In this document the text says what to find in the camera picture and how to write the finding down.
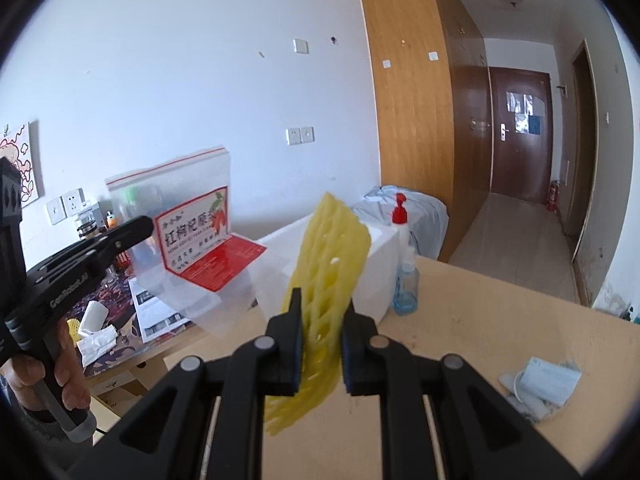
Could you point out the white wall socket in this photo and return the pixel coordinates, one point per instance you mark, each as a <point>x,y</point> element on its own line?
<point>65,206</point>

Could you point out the green cap spray can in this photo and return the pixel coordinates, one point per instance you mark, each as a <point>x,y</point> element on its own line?
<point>134,195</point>

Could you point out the yellow foam net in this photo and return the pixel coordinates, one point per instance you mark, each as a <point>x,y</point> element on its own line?
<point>330,245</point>
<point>73,329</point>

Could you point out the white foam box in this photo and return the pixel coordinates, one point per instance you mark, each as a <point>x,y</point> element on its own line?
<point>385,270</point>

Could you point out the person's left hand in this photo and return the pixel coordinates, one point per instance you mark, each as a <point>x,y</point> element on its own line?
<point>67,360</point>

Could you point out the red fire extinguisher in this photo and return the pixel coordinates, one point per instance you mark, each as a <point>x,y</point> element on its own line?
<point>551,197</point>

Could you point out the brown door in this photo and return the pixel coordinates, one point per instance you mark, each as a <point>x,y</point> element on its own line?
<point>515,160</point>

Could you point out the brown cardboard box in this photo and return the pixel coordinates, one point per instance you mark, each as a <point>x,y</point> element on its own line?
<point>120,390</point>

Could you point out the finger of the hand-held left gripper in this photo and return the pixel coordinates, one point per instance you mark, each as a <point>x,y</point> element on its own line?
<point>127,232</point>

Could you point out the cartoon wall picture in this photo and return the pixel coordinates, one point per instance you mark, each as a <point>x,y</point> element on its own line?
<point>27,160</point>

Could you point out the white cup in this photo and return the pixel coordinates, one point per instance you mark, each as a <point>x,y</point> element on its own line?
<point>93,316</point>

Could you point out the wooden wardrobe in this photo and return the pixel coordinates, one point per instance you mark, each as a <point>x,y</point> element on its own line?
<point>410,110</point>

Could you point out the clear bottle blue liquid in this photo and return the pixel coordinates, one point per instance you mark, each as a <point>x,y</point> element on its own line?
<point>406,295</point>

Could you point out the white face mask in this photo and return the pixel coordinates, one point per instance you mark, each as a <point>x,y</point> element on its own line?
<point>537,407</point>

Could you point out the printed paper sheets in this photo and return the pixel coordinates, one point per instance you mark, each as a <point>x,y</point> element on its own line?
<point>150,320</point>

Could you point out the white spray bottle red top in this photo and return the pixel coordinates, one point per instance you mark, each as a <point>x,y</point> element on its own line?
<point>400,215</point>

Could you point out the small white box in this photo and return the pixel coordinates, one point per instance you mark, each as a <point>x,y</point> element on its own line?
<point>97,210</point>

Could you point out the clear zip bag red label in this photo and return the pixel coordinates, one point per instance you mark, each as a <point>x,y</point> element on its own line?
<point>190,180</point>

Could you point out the pile of light blue cloth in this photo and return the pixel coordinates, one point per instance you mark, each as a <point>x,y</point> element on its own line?
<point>425,215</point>

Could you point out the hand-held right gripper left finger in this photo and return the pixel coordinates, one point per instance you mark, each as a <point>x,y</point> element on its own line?
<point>298,350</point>

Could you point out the white wall plate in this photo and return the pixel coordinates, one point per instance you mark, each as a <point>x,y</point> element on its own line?
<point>300,46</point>

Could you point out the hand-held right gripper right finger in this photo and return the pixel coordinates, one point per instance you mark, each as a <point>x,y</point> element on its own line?
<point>347,360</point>

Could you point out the wooden door frame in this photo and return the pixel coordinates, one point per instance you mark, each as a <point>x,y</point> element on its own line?
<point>585,160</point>

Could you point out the white tissue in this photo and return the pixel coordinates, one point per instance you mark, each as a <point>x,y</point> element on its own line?
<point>97,345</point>

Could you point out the printed desk mat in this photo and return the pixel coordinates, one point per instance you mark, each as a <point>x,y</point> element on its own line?
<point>122,310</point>

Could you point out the red white carton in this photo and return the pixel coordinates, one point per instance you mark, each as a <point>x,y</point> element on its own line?
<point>111,220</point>

